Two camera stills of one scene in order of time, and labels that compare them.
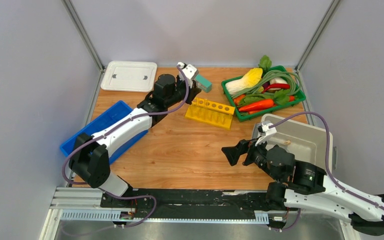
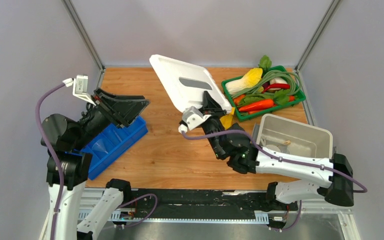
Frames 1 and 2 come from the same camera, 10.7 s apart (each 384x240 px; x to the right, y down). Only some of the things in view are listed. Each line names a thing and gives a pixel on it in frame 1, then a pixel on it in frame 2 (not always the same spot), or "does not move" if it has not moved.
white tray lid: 130,76 → 185,83
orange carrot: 256,105 does not move
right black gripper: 232,153 → 210,106
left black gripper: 180,82 → 125,108
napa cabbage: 251,78 does not move
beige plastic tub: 306,142 does not move
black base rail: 197,203 does not move
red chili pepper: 277,86 does not move
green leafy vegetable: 265,63 does not move
